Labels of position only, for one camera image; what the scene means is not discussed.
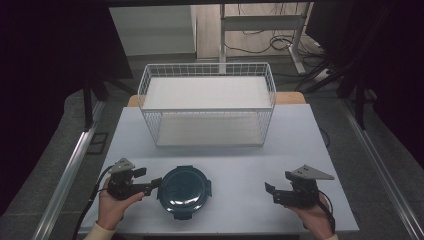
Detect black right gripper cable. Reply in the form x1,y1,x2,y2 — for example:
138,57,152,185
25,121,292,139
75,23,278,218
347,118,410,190
315,189,336,234

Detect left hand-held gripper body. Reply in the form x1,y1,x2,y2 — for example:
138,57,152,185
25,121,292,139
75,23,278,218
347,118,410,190
106,157,154,201

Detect white power strip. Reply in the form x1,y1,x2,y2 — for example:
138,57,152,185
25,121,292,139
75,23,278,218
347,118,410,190
313,68,332,83

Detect white wire two-tier rack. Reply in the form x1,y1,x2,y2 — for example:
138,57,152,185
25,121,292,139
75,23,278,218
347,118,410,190
136,62,277,148

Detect person's left hand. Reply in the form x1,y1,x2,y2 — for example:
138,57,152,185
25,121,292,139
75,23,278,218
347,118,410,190
96,178,146,231

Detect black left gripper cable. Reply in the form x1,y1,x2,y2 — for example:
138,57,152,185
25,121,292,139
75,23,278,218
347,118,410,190
72,165,115,240

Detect metal floor rail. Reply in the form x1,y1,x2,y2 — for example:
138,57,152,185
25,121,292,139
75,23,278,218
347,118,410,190
339,99,424,240
31,100,107,240

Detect person's right hand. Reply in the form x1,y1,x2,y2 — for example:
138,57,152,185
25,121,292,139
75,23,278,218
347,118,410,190
286,194,335,240

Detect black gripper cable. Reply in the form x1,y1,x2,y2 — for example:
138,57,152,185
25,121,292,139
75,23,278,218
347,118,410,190
315,189,336,234
72,165,115,240

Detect black metal stand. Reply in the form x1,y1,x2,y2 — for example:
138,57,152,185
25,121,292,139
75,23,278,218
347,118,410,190
82,74,136,132
294,49,369,131

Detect black floor cables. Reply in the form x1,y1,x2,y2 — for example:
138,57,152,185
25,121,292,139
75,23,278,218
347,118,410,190
223,29,326,58

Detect dark curtain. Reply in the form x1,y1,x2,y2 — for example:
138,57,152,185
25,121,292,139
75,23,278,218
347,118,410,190
0,0,134,216
304,0,424,168

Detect white desk frame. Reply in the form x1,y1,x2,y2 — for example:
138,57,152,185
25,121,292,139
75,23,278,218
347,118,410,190
218,2,314,75

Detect dark teal round lid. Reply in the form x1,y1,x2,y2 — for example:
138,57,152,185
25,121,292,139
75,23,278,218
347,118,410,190
156,165,213,221

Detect black square floor frame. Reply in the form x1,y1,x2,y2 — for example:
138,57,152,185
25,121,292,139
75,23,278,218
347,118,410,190
85,131,110,156

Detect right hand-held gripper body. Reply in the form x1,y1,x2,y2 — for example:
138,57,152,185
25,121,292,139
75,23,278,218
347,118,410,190
272,164,336,209

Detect white panel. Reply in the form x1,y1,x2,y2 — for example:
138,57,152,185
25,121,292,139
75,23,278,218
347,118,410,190
109,5,197,57

